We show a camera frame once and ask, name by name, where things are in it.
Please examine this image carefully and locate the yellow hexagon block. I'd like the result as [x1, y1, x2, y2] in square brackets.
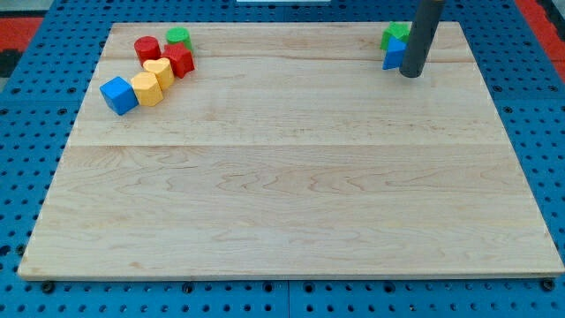
[131, 72, 163, 107]

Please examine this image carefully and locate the green cylinder block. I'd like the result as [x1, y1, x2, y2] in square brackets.
[165, 26, 193, 51]

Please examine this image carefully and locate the red cylinder block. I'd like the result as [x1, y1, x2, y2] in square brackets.
[133, 36, 162, 65]

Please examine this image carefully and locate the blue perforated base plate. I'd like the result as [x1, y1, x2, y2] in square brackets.
[1, 0, 564, 317]

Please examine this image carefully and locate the light wooden board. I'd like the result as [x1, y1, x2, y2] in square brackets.
[19, 22, 564, 281]

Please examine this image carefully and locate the blue triangle block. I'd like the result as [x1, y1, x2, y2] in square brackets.
[382, 37, 406, 70]

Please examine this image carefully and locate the blue cube block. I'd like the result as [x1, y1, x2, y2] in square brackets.
[100, 77, 139, 116]

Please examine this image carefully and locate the red star block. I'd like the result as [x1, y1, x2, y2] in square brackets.
[162, 42, 195, 79]

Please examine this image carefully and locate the yellow heart block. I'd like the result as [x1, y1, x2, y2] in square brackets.
[142, 57, 175, 90]

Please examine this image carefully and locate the green star block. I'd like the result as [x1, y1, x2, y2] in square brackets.
[380, 21, 410, 50]

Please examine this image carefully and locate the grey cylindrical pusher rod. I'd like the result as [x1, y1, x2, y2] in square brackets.
[400, 0, 446, 78]

